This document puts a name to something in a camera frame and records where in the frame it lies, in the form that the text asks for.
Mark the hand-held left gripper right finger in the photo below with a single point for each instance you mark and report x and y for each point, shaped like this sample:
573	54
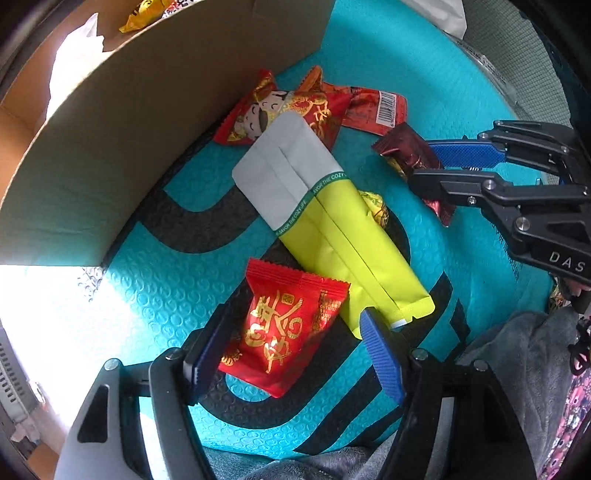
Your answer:
383	360

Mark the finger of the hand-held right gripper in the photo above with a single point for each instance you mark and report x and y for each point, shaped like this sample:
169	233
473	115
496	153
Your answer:
461	153
452	187

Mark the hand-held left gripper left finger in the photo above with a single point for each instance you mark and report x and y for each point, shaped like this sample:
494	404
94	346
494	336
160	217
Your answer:
205	364

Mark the dark red small packet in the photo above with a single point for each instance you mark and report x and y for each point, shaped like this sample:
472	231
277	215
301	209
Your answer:
411	147

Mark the gold candy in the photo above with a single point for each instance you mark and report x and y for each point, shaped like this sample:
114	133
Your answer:
376	207

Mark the red gold-print snack packet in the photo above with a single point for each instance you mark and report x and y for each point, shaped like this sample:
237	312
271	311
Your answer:
281	323

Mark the red-orange barcode snack packet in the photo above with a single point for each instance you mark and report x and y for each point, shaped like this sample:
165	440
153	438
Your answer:
369	108

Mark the green and grey pouch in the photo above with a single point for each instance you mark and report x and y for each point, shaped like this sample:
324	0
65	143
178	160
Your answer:
341	244

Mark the red cartoon-figure snack packet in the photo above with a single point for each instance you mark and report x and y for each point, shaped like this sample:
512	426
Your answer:
258	115

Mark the cardboard box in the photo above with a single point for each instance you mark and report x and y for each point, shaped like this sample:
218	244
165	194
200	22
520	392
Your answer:
152	138

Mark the yellow snack packet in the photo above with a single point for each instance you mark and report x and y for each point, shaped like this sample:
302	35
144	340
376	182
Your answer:
138	16

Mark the teal bubble mailer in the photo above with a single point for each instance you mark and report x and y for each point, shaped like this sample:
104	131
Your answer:
161	304

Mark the grey fleece blanket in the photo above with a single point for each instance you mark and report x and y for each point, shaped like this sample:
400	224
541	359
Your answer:
508	350

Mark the white plastic bag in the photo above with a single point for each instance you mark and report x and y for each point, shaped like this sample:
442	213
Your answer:
438	14

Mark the floral patterned clothing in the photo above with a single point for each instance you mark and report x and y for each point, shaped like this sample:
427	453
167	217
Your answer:
570	415

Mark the white plastic sheet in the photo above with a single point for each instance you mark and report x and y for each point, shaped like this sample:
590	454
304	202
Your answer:
76	55

